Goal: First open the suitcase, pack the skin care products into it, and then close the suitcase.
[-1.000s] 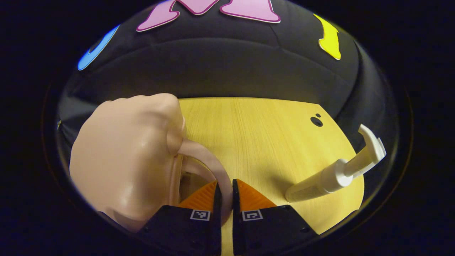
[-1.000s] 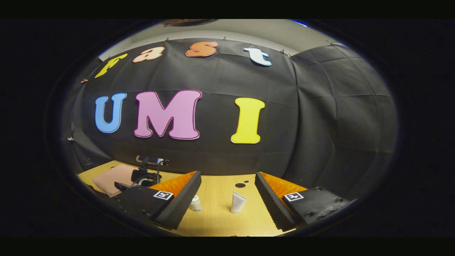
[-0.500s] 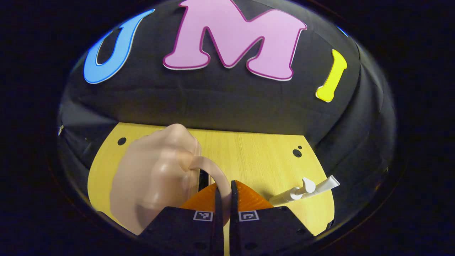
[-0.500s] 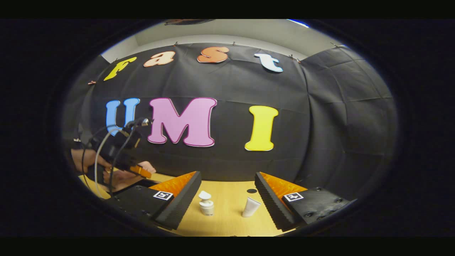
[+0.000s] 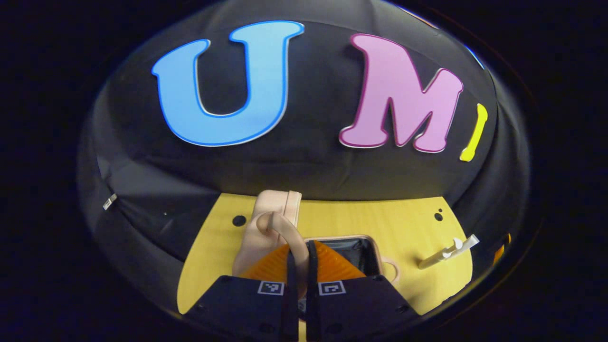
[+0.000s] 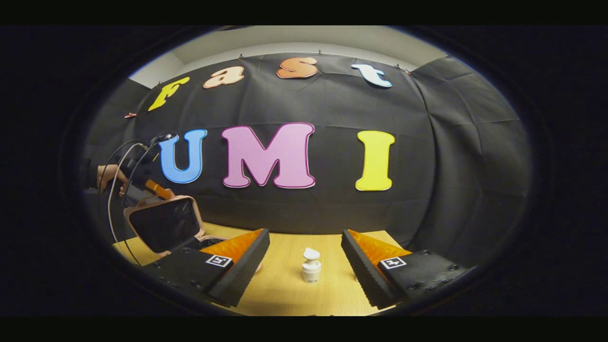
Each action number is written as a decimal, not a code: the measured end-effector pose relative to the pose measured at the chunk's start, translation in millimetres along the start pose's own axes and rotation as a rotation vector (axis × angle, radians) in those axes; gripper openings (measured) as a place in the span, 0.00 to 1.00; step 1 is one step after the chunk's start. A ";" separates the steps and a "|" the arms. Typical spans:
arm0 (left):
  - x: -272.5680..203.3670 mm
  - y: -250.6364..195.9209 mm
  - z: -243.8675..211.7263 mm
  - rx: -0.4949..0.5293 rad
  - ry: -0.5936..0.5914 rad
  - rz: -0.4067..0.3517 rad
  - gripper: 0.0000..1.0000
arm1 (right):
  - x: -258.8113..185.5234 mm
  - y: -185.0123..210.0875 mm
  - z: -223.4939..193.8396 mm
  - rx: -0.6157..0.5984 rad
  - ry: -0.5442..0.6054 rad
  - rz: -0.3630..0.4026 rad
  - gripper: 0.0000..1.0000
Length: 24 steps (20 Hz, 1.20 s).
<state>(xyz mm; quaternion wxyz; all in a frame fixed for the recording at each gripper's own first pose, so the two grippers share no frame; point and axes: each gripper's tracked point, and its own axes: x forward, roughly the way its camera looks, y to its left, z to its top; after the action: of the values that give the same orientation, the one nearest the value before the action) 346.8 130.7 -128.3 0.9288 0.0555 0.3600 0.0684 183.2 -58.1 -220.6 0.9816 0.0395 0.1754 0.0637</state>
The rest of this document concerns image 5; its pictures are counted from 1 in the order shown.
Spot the small pink suitcase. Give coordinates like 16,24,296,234
232,190,402,304

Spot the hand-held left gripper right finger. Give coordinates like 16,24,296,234
305,240,422,342

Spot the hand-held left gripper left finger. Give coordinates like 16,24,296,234
183,242,300,342

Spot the black backdrop cloth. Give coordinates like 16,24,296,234
78,0,530,309

